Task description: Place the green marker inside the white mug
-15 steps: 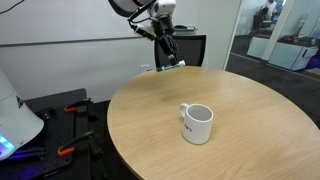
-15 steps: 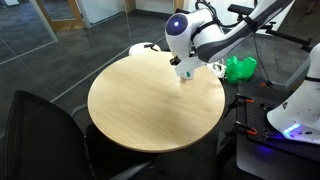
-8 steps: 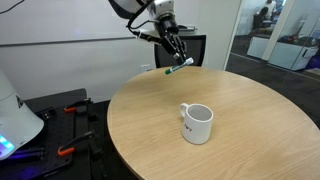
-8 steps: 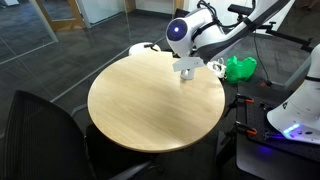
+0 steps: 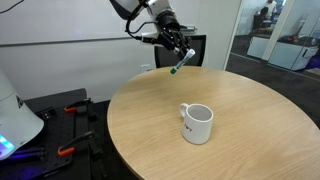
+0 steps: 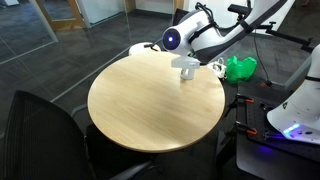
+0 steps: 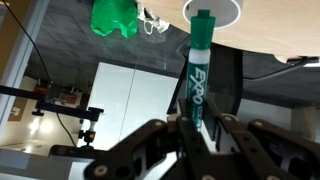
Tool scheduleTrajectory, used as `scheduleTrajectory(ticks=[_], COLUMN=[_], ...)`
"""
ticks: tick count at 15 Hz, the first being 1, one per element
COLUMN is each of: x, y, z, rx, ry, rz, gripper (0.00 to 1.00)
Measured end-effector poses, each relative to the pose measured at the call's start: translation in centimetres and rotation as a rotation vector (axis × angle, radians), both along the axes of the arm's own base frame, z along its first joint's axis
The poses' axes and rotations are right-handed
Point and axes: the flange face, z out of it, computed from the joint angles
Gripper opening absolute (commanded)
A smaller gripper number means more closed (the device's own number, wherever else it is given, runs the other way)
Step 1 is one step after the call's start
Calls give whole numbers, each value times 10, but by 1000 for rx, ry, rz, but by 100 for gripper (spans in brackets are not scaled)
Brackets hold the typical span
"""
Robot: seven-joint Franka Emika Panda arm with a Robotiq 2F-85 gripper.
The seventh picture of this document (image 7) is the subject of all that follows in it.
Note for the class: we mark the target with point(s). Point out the clear plastic wrapper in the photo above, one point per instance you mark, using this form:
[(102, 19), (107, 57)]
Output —
[(153, 20)]

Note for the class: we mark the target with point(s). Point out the white ceramic mug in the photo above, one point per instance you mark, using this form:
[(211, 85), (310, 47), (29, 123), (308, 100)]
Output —
[(230, 15)]

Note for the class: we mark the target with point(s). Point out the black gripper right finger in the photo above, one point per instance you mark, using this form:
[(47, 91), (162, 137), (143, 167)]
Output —
[(253, 150)]

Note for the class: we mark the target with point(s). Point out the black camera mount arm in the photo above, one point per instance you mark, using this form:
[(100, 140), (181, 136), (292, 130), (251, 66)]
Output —
[(60, 110)]

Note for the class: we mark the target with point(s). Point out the green dry erase marker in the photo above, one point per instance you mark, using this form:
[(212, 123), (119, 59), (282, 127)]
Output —
[(198, 63)]

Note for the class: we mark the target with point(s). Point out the white flat panel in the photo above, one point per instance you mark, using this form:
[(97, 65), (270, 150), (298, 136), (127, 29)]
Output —
[(146, 106)]

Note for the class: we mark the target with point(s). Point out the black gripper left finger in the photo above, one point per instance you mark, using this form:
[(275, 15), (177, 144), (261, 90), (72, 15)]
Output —
[(160, 146)]

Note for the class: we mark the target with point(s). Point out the green plastic bag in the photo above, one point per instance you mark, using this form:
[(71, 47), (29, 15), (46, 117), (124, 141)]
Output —
[(115, 16)]

